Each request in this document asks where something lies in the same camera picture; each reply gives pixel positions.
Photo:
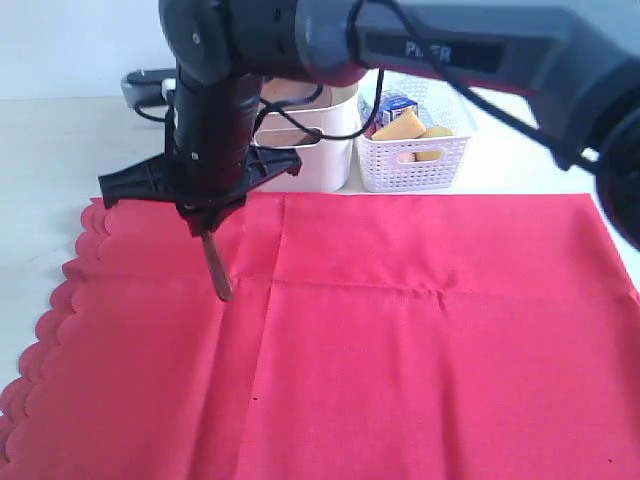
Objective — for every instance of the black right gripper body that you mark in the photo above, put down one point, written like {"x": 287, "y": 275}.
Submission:
{"x": 209, "y": 160}

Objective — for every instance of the red scalloped table cloth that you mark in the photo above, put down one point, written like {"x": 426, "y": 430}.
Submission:
{"x": 369, "y": 337}

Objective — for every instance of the blue white milk carton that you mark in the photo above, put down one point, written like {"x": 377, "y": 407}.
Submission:
{"x": 393, "y": 103}

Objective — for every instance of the brown wooden plate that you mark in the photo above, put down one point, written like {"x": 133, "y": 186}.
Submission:
{"x": 295, "y": 95}

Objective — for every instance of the white woven plastic basket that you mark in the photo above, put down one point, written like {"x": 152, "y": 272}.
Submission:
{"x": 429, "y": 162}

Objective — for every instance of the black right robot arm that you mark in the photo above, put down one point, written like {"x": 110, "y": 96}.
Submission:
{"x": 563, "y": 73}

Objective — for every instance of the dark wooden spoon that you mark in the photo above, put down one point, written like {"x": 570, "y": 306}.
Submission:
{"x": 218, "y": 272}

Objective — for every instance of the brown egg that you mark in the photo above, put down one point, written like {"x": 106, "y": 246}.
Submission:
{"x": 406, "y": 158}

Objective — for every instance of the cream plastic tub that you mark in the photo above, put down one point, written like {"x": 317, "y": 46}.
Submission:
{"x": 325, "y": 164}

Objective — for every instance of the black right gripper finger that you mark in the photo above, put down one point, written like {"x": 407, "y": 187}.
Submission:
{"x": 194, "y": 217}
{"x": 214, "y": 216}

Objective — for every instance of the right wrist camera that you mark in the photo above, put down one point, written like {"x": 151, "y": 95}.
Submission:
{"x": 145, "y": 87}

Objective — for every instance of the yellow lemon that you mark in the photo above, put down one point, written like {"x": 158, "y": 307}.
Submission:
{"x": 436, "y": 131}

